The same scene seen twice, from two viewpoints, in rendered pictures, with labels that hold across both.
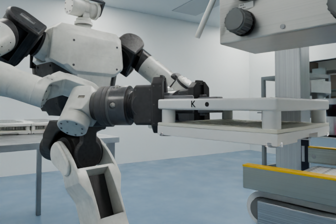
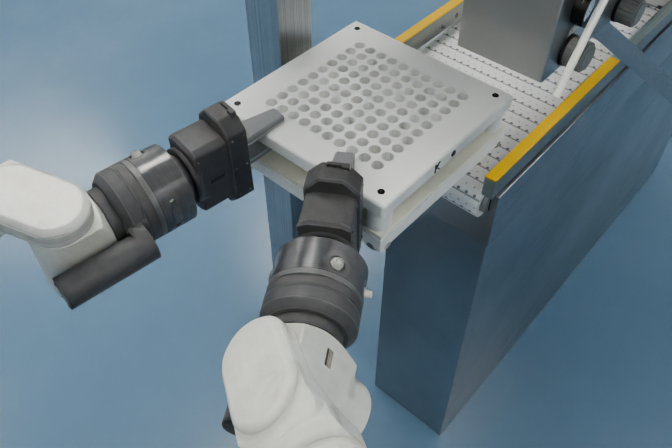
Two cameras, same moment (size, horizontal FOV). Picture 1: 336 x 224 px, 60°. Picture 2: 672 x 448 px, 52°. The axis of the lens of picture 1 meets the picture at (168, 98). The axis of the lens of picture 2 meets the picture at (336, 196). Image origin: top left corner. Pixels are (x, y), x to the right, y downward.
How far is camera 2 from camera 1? 0.96 m
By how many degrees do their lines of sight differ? 93
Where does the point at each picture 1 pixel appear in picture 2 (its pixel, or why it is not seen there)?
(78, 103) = (344, 370)
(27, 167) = not seen: outside the picture
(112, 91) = (352, 276)
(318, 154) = not seen: hidden behind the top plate
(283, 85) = (290, 21)
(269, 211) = (505, 196)
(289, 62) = not seen: outside the picture
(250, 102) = (494, 115)
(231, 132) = (472, 161)
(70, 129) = not seen: hidden behind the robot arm
